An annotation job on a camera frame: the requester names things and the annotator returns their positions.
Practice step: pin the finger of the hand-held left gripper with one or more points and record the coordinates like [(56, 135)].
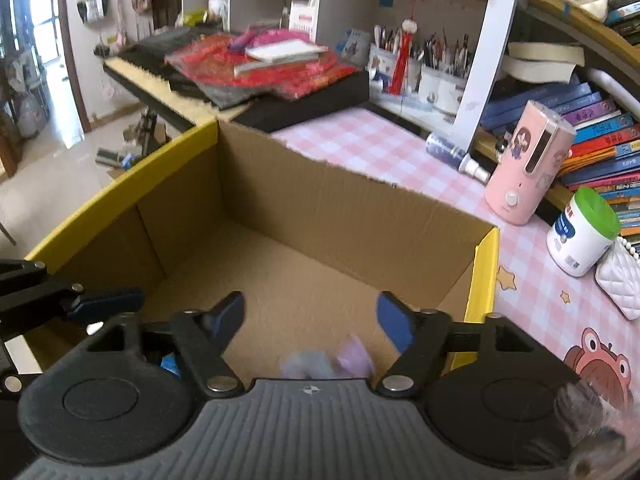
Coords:
[(9, 384), (105, 305)]

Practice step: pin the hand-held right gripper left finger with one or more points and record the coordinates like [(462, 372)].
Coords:
[(227, 312)]

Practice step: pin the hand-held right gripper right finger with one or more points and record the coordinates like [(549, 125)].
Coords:
[(395, 322)]

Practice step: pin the yellow cardboard box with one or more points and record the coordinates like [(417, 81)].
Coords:
[(300, 220)]

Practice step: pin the pale purple soft toy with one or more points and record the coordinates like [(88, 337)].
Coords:
[(325, 362)]

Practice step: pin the black keyboard stand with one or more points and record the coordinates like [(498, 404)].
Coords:
[(149, 132)]

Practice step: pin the pink checked table mat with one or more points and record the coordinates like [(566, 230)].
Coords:
[(380, 145)]

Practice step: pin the blue spray bottle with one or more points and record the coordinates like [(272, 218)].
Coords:
[(447, 150)]

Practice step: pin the white canister with green lid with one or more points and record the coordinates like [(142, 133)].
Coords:
[(575, 240)]

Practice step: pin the pink humidifier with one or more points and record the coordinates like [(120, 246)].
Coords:
[(530, 165)]

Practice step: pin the black foam case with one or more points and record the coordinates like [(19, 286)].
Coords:
[(310, 102)]

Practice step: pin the white quilted bag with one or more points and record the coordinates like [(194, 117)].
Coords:
[(620, 282)]

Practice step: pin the white pen cup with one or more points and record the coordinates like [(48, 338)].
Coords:
[(382, 62), (440, 87)]

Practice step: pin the black electric keyboard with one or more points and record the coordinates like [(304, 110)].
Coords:
[(145, 67)]

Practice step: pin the red printed cloth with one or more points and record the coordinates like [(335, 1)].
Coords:
[(210, 62)]

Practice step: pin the red tassel ornament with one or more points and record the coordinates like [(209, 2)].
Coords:
[(400, 70)]

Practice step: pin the white notebook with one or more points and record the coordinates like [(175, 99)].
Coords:
[(285, 50)]

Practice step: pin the row of colourful books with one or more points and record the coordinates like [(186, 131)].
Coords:
[(600, 145)]

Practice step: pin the blue picture card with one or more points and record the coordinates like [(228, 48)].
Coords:
[(352, 45)]

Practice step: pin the thick white-paged books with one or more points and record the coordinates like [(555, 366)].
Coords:
[(540, 62)]

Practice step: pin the hanging grey bag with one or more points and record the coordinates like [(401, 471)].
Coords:
[(92, 7)]

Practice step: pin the white box with red print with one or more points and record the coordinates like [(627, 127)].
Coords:
[(302, 20)]

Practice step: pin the white shelf unit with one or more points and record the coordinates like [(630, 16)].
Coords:
[(350, 0)]

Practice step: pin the wooden bookshelf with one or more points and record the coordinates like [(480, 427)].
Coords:
[(565, 20)]

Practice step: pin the stack of dark books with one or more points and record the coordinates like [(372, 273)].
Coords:
[(625, 15)]

